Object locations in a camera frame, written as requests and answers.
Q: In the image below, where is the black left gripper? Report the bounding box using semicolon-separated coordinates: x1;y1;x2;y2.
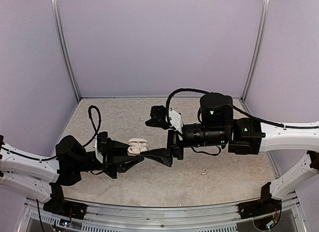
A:
74;137;144;179

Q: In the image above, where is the white earbud charging case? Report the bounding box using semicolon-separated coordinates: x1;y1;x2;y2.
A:
127;138;149;156

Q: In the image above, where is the white stem earbud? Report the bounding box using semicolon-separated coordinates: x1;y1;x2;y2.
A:
201;170;208;176

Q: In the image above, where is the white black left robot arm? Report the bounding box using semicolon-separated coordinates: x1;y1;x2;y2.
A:
0;133;149;215

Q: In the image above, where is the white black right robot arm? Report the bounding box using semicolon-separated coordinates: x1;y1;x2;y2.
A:
141;91;319;214

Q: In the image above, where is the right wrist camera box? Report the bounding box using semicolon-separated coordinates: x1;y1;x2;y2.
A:
150;105;183;135

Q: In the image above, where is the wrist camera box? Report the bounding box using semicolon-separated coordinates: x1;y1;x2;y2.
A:
150;105;183;135
94;131;108;164

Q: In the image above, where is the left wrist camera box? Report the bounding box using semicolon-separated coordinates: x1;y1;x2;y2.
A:
94;131;108;164

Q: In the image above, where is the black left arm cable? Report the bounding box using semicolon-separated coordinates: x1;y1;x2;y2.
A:
0;105;102;162

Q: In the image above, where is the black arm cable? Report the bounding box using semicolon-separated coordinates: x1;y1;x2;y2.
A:
0;105;102;162
166;88;319;129

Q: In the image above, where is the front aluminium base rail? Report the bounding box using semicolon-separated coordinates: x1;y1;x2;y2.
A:
22;192;305;232

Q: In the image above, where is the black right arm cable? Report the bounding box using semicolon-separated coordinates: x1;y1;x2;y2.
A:
166;88;319;129

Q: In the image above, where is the left aluminium frame post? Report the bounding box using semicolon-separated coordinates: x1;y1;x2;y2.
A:
50;0;82;103

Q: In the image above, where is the aluminium frame post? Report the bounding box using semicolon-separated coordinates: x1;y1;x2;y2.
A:
50;0;82;103
241;0;270;103

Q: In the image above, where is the right aluminium frame post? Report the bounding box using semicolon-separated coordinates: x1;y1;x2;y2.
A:
241;0;270;103

